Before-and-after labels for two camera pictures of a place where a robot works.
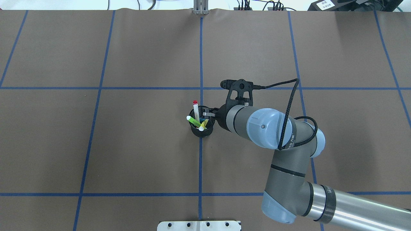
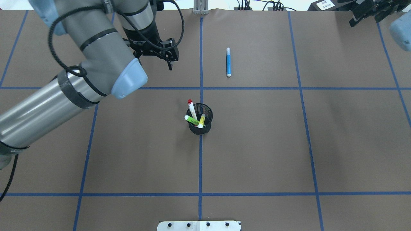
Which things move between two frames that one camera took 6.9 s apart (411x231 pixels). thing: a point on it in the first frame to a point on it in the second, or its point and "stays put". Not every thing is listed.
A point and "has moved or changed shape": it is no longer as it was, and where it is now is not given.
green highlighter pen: x=193 y=121 stays put
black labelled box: x=325 y=5 stays put
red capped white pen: x=196 y=110 has moved or changed shape
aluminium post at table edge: x=201 y=7 stays put
